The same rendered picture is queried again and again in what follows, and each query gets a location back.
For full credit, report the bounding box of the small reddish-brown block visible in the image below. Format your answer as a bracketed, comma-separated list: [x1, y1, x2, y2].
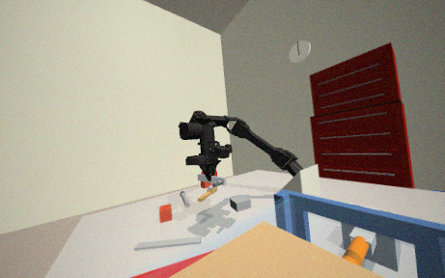
[201, 181, 211, 188]
[159, 205, 172, 223]

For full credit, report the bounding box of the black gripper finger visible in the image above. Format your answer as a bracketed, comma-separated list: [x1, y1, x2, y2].
[199, 162, 213, 181]
[211, 160, 221, 176]

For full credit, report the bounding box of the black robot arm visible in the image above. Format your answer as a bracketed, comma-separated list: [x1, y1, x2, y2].
[179, 110, 304, 177]

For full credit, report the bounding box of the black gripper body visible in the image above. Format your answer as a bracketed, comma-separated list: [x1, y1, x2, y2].
[185, 138, 219, 165]

